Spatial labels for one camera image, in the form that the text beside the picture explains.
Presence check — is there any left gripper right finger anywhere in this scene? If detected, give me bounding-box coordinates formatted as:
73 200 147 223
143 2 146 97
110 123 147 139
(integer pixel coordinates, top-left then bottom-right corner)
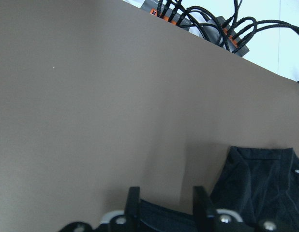
193 186 243 232

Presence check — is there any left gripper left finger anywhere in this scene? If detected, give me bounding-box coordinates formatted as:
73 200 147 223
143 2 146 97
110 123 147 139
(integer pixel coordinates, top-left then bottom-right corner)
101 187 140 232

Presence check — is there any black printed t-shirt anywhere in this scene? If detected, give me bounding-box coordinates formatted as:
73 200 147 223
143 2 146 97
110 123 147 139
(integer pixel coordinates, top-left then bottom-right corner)
137 146 299 232

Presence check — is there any orange grey power strip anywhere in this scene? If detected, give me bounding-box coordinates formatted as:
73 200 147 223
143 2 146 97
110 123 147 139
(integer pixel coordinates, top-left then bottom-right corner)
203 16 250 57

